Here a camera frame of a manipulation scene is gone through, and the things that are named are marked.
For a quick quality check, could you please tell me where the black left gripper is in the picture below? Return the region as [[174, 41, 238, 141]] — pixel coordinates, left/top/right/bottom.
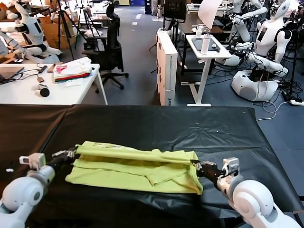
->
[[46, 147, 80, 170]]

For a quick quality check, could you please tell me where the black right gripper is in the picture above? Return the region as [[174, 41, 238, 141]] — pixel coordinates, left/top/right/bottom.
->
[[190, 160, 224, 183]]

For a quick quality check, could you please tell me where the yellow-green printed t-shirt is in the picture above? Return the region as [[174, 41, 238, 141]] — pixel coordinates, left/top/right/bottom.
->
[[65, 141, 204, 195]]

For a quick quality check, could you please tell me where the stack of folded clothes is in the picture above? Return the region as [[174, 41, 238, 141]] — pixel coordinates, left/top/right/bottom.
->
[[52, 57, 93, 83]]

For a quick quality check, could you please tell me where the matte dark brown table cover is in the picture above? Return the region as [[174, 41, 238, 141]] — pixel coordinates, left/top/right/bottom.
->
[[0, 104, 75, 183]]

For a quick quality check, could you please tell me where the white plastic packet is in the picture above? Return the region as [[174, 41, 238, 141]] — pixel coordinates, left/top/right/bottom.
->
[[64, 79, 84, 88]]

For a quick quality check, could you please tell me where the large white desk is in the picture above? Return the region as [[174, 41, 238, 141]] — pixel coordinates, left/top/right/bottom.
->
[[0, 63, 109, 105]]

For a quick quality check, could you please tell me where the tall white cardboard box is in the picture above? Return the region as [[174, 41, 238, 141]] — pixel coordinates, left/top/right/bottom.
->
[[156, 30, 179, 106]]

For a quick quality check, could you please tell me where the grey laptop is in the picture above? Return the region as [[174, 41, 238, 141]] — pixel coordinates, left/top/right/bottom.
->
[[0, 66, 26, 83]]

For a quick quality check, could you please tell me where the black office chair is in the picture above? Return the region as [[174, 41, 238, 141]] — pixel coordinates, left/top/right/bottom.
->
[[82, 1, 130, 93]]

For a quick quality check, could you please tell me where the small white standing desk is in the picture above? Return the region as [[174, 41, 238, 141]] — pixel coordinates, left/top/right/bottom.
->
[[180, 34, 233, 107]]

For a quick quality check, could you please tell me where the black tripod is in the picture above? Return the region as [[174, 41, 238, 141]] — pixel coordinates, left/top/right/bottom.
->
[[75, 6, 102, 52], [56, 0, 83, 60]]

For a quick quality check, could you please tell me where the brown cardboard box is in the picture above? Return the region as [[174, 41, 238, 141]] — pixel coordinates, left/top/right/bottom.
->
[[39, 15, 80, 49]]

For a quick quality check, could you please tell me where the white bottle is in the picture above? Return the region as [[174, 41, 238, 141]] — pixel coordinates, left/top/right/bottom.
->
[[201, 33, 212, 55]]

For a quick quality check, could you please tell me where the black tablet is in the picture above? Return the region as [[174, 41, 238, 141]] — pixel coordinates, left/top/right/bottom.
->
[[191, 38, 218, 52]]

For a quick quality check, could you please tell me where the white humanoid robot left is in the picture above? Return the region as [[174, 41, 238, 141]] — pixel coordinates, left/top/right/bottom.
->
[[0, 1, 63, 64]]

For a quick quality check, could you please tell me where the white humanoid robot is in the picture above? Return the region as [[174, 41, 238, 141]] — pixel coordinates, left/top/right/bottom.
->
[[0, 1, 63, 64], [224, 0, 293, 103]]

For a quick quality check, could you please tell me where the white controller set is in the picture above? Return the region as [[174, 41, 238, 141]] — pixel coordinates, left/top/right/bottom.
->
[[191, 24, 211, 38]]

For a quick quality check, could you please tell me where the black pole stand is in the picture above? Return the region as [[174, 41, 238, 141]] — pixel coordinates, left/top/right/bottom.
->
[[281, 23, 301, 102]]

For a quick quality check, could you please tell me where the dark brown desk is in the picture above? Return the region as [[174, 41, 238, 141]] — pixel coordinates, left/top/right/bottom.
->
[[182, 20, 226, 36]]

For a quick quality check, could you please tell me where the white humanoid robot right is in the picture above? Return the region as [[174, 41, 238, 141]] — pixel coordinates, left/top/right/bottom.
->
[[224, 0, 293, 103]]

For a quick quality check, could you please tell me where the black monitor screen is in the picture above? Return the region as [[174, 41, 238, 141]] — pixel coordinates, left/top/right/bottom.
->
[[163, 0, 188, 24]]

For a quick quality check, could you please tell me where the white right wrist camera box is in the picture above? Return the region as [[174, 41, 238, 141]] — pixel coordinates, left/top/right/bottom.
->
[[222, 157, 239, 178]]

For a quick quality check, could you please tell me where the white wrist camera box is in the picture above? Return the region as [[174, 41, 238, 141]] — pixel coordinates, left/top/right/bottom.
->
[[19, 153, 46, 171], [222, 157, 239, 178]]

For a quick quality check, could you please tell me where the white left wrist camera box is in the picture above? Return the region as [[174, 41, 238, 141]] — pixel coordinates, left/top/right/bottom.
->
[[19, 153, 46, 171]]

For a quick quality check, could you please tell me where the white floor cable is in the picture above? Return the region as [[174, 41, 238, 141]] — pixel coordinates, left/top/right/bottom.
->
[[256, 101, 293, 122]]

